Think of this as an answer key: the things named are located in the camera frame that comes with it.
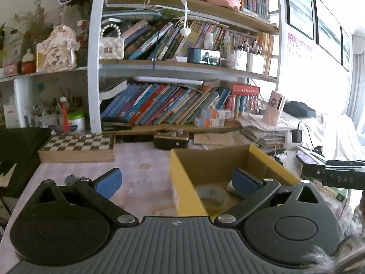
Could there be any black cushion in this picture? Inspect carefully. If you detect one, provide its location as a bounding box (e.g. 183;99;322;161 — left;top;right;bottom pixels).
284;101;317;118

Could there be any orange white small box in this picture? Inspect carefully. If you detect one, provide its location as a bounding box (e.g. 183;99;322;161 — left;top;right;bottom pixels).
201;108;232;119
195;117;226;128

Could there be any flat cardboard sheet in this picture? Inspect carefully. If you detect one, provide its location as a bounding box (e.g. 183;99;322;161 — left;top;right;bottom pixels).
194;133;243;150

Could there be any row of colourful leaning books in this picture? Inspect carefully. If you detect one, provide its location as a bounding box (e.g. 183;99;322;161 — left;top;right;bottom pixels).
101;83;248;126

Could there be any red pen with white top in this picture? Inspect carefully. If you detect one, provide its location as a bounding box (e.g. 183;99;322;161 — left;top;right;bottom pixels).
60;96;70;133

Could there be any floral patterned ornament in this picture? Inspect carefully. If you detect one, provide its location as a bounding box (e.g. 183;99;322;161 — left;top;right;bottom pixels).
36;24;79;73

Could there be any row of upright books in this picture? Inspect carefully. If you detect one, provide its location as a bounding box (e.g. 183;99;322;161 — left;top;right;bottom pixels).
237;0;270;19

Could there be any pink checked desktop cloth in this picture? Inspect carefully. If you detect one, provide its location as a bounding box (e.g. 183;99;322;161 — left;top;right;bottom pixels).
6;141;257;274

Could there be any white cubby shelf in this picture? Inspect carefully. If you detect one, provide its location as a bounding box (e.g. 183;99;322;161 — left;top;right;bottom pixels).
0;67;89;129

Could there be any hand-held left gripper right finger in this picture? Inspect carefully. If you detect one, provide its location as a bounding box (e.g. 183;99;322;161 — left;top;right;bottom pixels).
214;168;327;229

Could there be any framed wall picture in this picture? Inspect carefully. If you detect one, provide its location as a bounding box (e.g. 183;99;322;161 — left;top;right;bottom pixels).
313;0;342;63
284;0;315;40
341;26;351;72

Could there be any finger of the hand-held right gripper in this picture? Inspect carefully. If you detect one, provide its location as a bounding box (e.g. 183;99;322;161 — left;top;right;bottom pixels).
326;159;365;167
302;162;365;181

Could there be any grey toy car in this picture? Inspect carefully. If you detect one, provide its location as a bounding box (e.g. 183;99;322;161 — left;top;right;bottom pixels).
64;174;86;184

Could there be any dried flower bouquet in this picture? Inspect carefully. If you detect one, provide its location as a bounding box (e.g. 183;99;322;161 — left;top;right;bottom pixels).
68;0;94;20

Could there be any clear tape roll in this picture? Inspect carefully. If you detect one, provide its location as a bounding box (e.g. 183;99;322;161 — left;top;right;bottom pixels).
195;185;230;209

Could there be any stack of papers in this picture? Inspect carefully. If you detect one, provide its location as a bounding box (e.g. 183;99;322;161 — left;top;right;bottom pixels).
237;113;288;149

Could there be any white jar with green lid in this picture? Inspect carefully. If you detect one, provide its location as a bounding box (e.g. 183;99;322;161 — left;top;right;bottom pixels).
66;111;86;134

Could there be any black stapler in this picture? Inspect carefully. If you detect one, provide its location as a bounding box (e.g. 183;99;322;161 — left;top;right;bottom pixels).
102;118;132;132

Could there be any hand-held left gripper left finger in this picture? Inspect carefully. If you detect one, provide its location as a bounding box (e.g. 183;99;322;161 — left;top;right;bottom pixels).
31;168;139;229

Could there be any white frame wooden bookshelf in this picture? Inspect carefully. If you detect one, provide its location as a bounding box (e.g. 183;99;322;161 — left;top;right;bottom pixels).
87;0;283;134

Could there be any pink card box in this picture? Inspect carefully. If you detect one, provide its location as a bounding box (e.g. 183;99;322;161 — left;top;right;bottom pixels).
262;90;286;126

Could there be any white pompom ribbon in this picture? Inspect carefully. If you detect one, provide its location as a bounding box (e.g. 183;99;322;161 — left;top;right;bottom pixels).
179;0;192;37

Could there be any wooden chessboard box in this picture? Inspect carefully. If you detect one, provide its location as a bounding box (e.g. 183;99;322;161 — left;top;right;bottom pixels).
38;133;116;163

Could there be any white cloth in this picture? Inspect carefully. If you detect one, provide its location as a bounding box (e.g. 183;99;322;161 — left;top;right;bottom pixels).
302;114;360;163

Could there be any white tube lamp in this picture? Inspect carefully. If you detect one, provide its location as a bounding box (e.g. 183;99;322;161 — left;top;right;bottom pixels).
134;76;203;85

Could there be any window curtain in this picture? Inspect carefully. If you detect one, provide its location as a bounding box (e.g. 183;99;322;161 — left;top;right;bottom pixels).
346;34;365;133

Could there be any yellow cardboard box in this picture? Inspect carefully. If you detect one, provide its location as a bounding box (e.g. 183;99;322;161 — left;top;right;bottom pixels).
169;144;301;217

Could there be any white pen holder with brushes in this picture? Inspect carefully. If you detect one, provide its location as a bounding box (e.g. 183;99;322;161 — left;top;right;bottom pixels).
31;91;61;128

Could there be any white pen cup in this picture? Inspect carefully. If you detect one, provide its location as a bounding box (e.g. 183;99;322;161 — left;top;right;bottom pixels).
234;50;248;71
247;53;265;74

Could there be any white box with red label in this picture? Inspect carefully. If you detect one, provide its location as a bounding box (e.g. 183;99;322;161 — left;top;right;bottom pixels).
3;103;23;129

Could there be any black smartphone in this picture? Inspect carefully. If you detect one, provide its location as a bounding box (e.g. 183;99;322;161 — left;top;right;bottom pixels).
187;47;222;67

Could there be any dark notebook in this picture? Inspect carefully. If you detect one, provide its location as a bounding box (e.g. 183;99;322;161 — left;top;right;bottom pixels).
296;145;327;165

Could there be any white quilted handbag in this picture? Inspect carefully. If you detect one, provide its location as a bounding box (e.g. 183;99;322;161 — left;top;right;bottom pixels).
98;23;125;60

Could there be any row of dark leaning books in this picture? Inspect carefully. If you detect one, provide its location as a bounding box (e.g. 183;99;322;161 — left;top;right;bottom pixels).
123;20;257;62

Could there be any row of tan thin books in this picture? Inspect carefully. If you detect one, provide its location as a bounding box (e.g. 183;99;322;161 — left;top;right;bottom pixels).
261;33;275;77

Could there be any red flat box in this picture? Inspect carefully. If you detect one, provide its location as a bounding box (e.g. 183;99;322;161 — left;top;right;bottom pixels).
228;83;261;96

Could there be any black electronic keyboard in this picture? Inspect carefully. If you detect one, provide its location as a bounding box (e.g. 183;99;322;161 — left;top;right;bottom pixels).
0;127;52;199

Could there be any dark box with knobs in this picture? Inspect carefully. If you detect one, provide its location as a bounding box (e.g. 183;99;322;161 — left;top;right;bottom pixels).
153;129;189;150

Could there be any small pink box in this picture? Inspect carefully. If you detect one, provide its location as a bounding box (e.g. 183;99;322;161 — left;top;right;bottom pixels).
3;58;19;77

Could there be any wall poster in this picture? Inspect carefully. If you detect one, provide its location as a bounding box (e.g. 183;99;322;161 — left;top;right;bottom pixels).
287;32;314;69

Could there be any black cable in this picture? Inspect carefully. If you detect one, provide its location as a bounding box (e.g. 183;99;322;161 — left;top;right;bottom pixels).
298;121;323;152

